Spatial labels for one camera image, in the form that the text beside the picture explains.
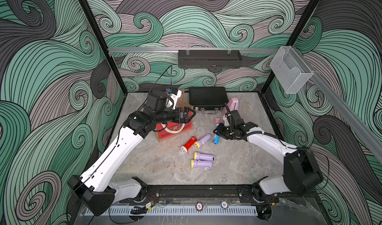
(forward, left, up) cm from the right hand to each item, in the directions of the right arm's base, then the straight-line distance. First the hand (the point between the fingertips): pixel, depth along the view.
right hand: (213, 132), depth 86 cm
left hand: (-3, +14, +25) cm, 29 cm away
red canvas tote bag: (-2, +28, +6) cm, 29 cm away
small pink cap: (+14, -5, -7) cm, 16 cm away
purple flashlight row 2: (-16, +11, -5) cm, 20 cm away
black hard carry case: (+31, 0, -5) cm, 31 cm away
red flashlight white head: (-8, +17, -5) cm, 20 cm away
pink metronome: (+16, -13, +6) cm, 22 cm away
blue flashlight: (-4, -1, +1) cm, 4 cm away
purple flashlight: (-4, +9, -6) cm, 11 cm away
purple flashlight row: (-12, +7, -6) cm, 15 cm away
